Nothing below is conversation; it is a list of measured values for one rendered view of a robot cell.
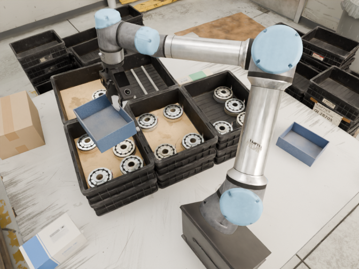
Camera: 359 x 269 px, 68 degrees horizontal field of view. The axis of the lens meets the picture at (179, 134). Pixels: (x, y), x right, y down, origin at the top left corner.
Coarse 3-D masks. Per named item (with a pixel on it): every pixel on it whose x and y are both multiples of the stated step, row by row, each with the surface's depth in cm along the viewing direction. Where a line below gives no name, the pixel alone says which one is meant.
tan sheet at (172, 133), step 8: (176, 104) 144; (152, 112) 141; (160, 112) 140; (160, 120) 137; (184, 120) 136; (160, 128) 133; (168, 128) 133; (176, 128) 133; (184, 128) 133; (192, 128) 133; (152, 136) 130; (160, 136) 130; (168, 136) 130; (176, 136) 130; (152, 144) 127; (176, 144) 126
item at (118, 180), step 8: (128, 112) 127; (64, 128) 121; (144, 144) 114; (72, 152) 114; (72, 160) 110; (152, 160) 109; (144, 168) 106; (152, 168) 108; (80, 176) 105; (120, 176) 104; (128, 176) 105; (80, 184) 102; (104, 184) 102; (112, 184) 104; (88, 192) 100; (96, 192) 103
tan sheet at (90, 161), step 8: (80, 152) 125; (96, 152) 125; (104, 152) 125; (112, 152) 124; (136, 152) 124; (80, 160) 122; (88, 160) 122; (96, 160) 122; (104, 160) 122; (112, 160) 121; (120, 160) 121; (88, 168) 119; (96, 168) 119; (112, 168) 119
